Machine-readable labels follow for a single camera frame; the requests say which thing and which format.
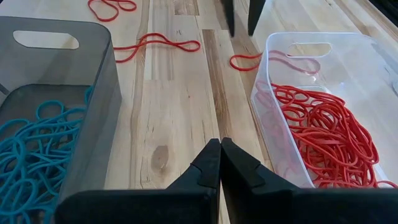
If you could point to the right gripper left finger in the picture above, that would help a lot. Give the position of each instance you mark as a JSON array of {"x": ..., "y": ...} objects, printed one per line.
[{"x": 186, "y": 205}]

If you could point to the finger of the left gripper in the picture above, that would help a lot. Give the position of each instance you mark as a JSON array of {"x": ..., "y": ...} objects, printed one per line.
[
  {"x": 229, "y": 15},
  {"x": 255, "y": 14}
]

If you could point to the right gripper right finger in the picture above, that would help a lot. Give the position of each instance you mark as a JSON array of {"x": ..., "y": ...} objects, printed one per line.
[{"x": 264, "y": 205}]

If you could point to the teal thin rubber band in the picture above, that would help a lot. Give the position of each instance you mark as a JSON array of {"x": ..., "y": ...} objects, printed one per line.
[
  {"x": 89, "y": 93},
  {"x": 12, "y": 123},
  {"x": 18, "y": 152}
]

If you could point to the pile of blue rubber bands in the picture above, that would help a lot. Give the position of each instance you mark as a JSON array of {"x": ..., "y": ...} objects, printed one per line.
[{"x": 43, "y": 161}]

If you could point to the red and teal band cluster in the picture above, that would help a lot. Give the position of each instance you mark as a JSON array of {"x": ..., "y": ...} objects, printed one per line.
[{"x": 46, "y": 132}]

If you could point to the clear plastic basket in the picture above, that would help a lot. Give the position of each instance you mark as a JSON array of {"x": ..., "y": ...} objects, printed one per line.
[{"x": 357, "y": 62}]

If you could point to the grey translucent plastic basket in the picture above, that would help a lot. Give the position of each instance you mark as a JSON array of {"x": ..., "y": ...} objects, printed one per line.
[{"x": 96, "y": 124}]

